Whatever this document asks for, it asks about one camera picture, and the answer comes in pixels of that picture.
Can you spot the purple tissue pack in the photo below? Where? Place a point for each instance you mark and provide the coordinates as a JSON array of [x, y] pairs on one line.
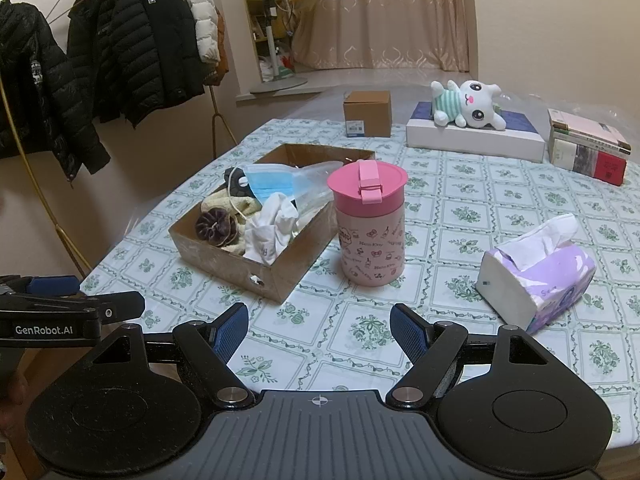
[[505, 285]]

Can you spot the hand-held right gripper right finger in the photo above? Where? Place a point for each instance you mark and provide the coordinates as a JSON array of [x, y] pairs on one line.
[[407, 332]]

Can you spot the small closed cardboard box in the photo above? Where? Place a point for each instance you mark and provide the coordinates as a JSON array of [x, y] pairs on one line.
[[367, 110]]

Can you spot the plastic covered bed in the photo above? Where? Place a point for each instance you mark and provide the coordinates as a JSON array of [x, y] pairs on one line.
[[310, 105]]

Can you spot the thick book red spine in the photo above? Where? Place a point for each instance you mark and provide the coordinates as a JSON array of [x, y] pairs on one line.
[[607, 167]]

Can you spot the pink lidded cup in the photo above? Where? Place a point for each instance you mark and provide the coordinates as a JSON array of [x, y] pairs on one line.
[[370, 240]]

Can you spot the blue face mask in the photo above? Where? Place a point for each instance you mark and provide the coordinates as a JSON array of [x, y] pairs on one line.
[[270, 182]]

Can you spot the gold clothes rack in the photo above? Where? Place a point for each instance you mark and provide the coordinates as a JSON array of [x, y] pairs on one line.
[[213, 125]]

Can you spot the white puffer jacket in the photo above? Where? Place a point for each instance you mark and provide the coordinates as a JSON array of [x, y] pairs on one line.
[[200, 15]]

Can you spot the flat blue white box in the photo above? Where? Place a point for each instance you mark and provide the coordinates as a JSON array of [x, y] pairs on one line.
[[475, 147]]

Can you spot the dark brown scrunchie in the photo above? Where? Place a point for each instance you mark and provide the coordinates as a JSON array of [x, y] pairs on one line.
[[215, 227]]

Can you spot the black puffer jacket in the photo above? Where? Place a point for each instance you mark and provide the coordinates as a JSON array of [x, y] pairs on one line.
[[45, 110], [130, 50]]

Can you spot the white plush toy striped shirt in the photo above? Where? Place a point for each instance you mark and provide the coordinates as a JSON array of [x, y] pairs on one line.
[[475, 102]]

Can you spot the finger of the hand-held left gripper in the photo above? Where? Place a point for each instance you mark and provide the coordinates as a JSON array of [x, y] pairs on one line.
[[120, 305], [50, 285]]

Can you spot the clear plastic bag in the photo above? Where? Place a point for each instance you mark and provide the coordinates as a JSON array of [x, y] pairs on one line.
[[315, 185]]

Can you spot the yellow towel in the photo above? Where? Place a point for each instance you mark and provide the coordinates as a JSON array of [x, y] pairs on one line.
[[220, 200]]

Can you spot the wooden bookshelf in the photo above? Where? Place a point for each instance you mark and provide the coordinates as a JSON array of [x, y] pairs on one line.
[[250, 10]]

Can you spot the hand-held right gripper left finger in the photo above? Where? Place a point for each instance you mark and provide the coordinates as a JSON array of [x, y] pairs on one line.
[[232, 332]]

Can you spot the beige curtain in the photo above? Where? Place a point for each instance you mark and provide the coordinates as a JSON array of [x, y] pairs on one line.
[[390, 10]]

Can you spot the white floor fan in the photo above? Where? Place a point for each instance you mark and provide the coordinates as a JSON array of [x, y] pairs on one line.
[[280, 84]]

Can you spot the white printed cloth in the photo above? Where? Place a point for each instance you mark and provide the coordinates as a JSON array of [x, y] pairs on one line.
[[270, 230]]

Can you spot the orange garment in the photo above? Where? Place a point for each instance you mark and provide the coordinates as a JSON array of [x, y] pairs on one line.
[[220, 60]]

